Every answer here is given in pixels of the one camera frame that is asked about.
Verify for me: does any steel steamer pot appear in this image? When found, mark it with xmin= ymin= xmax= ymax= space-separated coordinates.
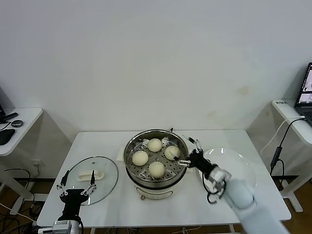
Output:
xmin=117 ymin=148 xmax=197 ymax=201

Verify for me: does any open black laptop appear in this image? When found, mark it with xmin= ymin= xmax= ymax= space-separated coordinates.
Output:
xmin=294 ymin=62 xmax=312 ymax=118

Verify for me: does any black remote bar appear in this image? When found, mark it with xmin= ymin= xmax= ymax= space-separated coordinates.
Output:
xmin=0 ymin=112 xmax=20 ymax=124

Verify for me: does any black floor cable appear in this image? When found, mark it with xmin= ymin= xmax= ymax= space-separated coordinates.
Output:
xmin=4 ymin=168 xmax=34 ymax=182

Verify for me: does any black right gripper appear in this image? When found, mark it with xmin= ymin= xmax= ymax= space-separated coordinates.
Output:
xmin=170 ymin=136 xmax=219 ymax=178

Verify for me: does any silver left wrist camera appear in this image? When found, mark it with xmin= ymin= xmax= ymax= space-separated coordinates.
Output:
xmin=52 ymin=220 xmax=74 ymax=234

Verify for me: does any white laptop cable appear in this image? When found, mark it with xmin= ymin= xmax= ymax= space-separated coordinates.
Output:
xmin=260 ymin=116 xmax=307 ymax=156

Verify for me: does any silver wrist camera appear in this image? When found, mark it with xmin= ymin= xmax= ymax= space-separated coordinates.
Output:
xmin=52 ymin=220 xmax=74 ymax=234
xmin=208 ymin=167 xmax=232 ymax=193

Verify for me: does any glass lid with cream handle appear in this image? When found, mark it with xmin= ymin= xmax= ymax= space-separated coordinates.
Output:
xmin=63 ymin=156 xmax=119 ymax=205

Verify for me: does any white round plate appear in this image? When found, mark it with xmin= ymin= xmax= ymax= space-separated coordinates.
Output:
xmin=198 ymin=148 xmax=258 ymax=193

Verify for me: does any dark computer monitor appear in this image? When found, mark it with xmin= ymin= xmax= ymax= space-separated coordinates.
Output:
xmin=0 ymin=102 xmax=7 ymax=124

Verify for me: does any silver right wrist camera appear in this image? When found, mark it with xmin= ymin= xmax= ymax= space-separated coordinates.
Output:
xmin=208 ymin=167 xmax=232 ymax=193

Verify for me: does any white side table with monitor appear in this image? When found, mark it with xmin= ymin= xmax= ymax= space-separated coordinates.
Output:
xmin=0 ymin=107 xmax=44 ymax=215

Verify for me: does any white side table with label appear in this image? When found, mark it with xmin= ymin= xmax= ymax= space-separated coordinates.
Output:
xmin=272 ymin=99 xmax=312 ymax=213

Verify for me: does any white wall outlet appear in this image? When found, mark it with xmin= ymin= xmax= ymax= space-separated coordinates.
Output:
xmin=31 ymin=159 xmax=46 ymax=169

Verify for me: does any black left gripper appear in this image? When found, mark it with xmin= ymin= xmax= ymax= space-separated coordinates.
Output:
xmin=56 ymin=170 xmax=98 ymax=221

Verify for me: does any white steamed baozi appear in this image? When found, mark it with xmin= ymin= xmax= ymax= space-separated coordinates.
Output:
xmin=147 ymin=138 xmax=163 ymax=152
xmin=148 ymin=161 xmax=166 ymax=178
xmin=164 ymin=145 xmax=181 ymax=160
xmin=132 ymin=150 xmax=149 ymax=166

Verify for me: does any black cable with adapter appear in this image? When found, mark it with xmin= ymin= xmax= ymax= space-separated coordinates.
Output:
xmin=270 ymin=118 xmax=307 ymax=193

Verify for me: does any perforated steel steamer basket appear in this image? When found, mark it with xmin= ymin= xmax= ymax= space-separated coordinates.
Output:
xmin=124 ymin=130 xmax=190 ymax=183

